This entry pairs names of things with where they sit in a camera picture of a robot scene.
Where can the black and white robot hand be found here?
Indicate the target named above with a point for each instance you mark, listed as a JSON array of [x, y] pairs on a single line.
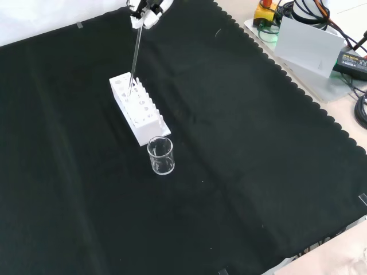
[[147, 18]]

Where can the clear glass rod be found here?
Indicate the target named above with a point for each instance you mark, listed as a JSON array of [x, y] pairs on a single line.
[[135, 60]]

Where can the white test tube rack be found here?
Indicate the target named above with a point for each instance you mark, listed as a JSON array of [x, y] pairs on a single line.
[[149, 130]]

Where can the clear tape piece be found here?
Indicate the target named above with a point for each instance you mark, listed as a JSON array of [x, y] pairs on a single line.
[[80, 25], [363, 199], [224, 272]]

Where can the yellow stop button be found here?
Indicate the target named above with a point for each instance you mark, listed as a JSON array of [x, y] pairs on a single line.
[[262, 13]]

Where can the small clear glass beaker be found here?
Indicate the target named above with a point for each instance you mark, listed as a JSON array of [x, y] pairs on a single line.
[[156, 164]]

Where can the black cloth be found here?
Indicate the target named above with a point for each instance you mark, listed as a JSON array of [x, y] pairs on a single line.
[[229, 143]]

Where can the white folded card board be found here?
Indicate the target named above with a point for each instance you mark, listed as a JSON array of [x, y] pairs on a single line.
[[306, 43]]

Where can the black power adapter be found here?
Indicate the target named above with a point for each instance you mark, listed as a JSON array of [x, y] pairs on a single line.
[[351, 61]]

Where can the black plug connector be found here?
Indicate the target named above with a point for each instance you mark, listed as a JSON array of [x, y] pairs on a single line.
[[359, 43]]

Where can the pale board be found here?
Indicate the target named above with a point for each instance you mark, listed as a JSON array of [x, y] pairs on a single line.
[[329, 255]]

